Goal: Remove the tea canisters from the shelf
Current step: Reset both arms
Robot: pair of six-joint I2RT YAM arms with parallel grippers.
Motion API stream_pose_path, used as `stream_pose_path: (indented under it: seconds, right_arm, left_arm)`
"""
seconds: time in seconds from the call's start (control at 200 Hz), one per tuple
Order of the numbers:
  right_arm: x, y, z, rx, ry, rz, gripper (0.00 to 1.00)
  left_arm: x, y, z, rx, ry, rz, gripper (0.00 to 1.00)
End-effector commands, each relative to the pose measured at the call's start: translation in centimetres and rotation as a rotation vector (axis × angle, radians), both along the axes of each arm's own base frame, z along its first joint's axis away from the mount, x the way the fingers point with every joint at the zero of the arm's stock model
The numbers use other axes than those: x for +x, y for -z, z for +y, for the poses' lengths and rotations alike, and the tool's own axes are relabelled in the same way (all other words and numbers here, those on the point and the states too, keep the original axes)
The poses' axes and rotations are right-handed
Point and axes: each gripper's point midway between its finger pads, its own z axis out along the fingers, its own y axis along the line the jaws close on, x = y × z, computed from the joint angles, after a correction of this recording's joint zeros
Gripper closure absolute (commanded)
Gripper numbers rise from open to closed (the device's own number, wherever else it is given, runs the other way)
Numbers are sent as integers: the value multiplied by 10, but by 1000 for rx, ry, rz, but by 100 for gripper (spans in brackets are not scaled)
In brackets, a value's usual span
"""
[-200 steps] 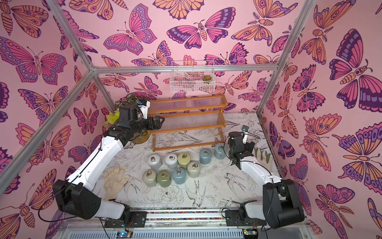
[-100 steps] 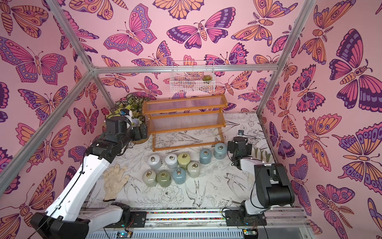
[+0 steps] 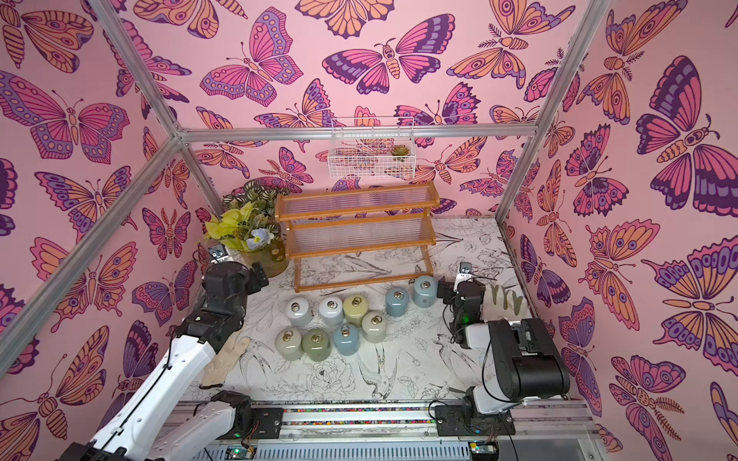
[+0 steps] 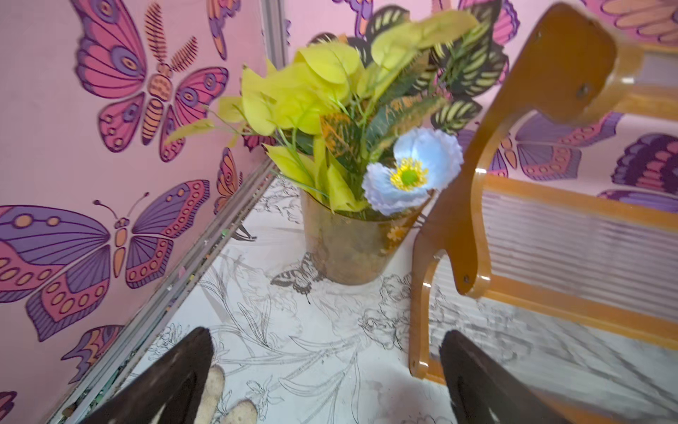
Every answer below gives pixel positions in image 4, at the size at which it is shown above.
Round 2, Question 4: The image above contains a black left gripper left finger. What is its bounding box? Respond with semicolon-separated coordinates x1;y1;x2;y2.
83;327;214;424

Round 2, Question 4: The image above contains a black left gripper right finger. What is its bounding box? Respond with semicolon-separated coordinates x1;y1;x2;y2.
440;330;568;424

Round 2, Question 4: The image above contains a wooden three-tier shelf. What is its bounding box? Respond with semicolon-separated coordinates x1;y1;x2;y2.
407;1;678;424

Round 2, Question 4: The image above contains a beige work glove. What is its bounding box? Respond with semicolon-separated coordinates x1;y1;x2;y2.
194;365;259;424

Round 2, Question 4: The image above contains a clear vase with flowers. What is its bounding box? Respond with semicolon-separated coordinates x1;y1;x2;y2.
167;6;494;285

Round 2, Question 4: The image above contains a striped leaf potted plant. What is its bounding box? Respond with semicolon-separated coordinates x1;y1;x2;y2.
309;0;510;136

